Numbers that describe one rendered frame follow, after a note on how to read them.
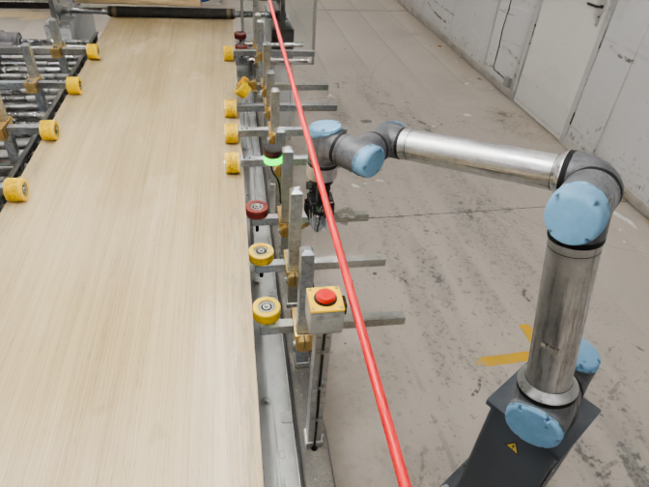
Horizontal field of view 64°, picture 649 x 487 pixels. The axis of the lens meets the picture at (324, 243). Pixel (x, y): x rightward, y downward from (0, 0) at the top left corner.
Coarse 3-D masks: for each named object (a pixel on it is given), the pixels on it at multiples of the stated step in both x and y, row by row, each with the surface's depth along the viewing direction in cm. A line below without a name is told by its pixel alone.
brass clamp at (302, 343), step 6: (294, 312) 154; (294, 318) 152; (294, 324) 150; (294, 330) 149; (294, 336) 150; (300, 336) 147; (306, 336) 147; (312, 336) 148; (294, 342) 147; (300, 342) 146; (306, 342) 146; (300, 348) 147; (306, 348) 148
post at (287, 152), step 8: (288, 152) 167; (288, 160) 169; (288, 168) 171; (288, 176) 173; (288, 184) 175; (288, 192) 177; (288, 200) 179; (288, 208) 181; (288, 216) 183; (280, 240) 193; (288, 240) 190; (280, 248) 195
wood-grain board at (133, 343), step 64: (128, 64) 285; (192, 64) 291; (64, 128) 223; (128, 128) 227; (192, 128) 231; (64, 192) 185; (128, 192) 188; (192, 192) 190; (0, 256) 157; (64, 256) 159; (128, 256) 161; (192, 256) 162; (0, 320) 137; (64, 320) 139; (128, 320) 140; (192, 320) 142; (0, 384) 122; (64, 384) 123; (128, 384) 124; (192, 384) 126; (256, 384) 127; (0, 448) 110; (64, 448) 111; (128, 448) 112; (192, 448) 113; (256, 448) 114
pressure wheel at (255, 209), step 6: (246, 204) 186; (252, 204) 186; (258, 204) 185; (264, 204) 186; (246, 210) 184; (252, 210) 183; (258, 210) 183; (264, 210) 183; (252, 216) 183; (258, 216) 183; (264, 216) 185; (258, 228) 191
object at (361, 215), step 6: (270, 216) 188; (276, 216) 189; (306, 216) 190; (318, 216) 190; (336, 216) 192; (354, 216) 193; (360, 216) 194; (366, 216) 194; (252, 222) 187; (258, 222) 188; (264, 222) 188; (270, 222) 189; (276, 222) 189
